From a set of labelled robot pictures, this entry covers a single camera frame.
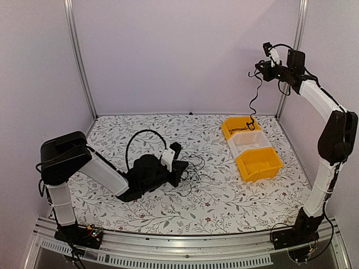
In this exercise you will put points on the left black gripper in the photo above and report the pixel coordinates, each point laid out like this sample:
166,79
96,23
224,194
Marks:
178,167

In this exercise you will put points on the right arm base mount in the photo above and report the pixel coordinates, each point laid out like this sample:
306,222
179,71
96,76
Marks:
304,231

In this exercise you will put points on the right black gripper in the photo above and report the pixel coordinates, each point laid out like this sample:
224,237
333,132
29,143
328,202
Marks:
266,72

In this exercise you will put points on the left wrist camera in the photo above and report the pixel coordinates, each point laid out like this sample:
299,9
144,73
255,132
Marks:
170,154

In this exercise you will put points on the aluminium front rail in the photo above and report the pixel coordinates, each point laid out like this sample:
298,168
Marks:
121,249

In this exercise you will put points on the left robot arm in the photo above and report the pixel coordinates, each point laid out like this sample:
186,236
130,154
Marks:
62,157

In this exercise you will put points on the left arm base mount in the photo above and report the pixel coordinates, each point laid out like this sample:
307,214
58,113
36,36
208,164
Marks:
89,237

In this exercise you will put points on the far yellow bin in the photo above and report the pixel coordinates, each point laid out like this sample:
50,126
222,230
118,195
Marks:
239,125

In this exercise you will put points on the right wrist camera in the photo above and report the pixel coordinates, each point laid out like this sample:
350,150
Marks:
271,52

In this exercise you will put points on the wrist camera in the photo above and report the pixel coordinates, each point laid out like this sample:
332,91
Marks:
170,154
271,52

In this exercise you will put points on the near yellow bin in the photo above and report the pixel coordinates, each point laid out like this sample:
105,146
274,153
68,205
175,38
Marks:
259,164

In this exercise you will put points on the left aluminium frame post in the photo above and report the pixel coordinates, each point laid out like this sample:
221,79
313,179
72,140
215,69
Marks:
74,39

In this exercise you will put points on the white translucent bin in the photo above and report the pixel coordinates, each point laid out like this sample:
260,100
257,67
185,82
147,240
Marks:
240,142

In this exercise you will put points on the yellow bin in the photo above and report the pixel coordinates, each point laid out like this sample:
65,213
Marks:
239,125
259,164

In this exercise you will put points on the floral table mat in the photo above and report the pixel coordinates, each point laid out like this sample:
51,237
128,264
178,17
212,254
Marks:
211,198

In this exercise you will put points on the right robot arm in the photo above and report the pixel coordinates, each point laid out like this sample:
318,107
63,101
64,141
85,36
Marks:
337,139

